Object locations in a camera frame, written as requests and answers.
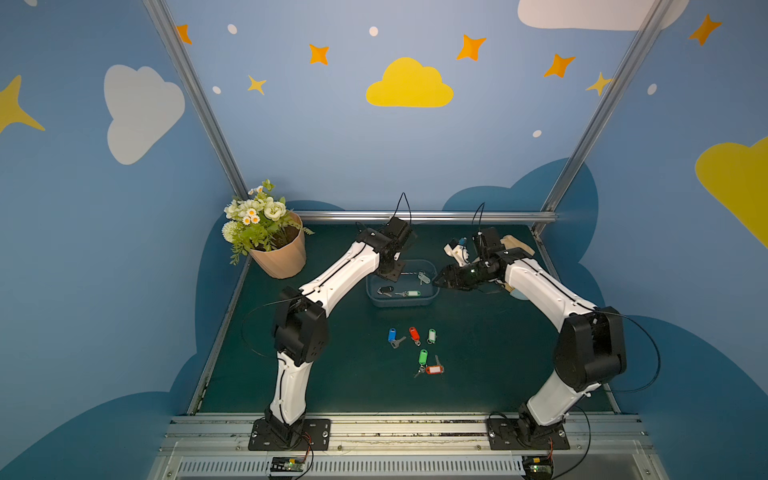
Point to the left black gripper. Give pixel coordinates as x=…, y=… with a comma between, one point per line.
x=390, y=264

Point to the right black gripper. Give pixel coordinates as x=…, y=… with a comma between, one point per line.
x=463, y=275

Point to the key with red tag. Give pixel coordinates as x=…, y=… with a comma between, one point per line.
x=415, y=336
x=435, y=369

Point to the key with blue tag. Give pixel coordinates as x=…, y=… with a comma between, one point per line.
x=393, y=338

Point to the key with black tag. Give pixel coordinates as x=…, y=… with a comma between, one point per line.
x=422, y=361
x=387, y=291

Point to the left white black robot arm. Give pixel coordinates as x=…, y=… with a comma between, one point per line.
x=301, y=329

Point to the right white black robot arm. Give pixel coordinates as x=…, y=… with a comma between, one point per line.
x=590, y=348

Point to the translucent blue storage box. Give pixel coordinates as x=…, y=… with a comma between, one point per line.
x=408, y=280

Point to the key with green white tag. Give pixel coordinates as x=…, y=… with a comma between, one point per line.
x=409, y=294

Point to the beige work glove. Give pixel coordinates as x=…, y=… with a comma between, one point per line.
x=510, y=242

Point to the terracotta flower pot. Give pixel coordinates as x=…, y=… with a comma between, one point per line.
x=287, y=261

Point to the white artificial flowers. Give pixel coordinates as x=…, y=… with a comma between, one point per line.
x=260, y=222

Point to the right controller board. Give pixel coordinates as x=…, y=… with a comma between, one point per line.
x=538, y=467

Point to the controller board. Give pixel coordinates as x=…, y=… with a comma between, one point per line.
x=287, y=466
x=538, y=467

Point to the left controller board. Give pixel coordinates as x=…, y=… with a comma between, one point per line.
x=287, y=466

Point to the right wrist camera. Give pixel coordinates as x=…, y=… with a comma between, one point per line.
x=458, y=251

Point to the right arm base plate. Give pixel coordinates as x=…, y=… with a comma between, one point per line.
x=521, y=434

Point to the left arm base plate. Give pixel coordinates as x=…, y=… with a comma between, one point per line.
x=272, y=435

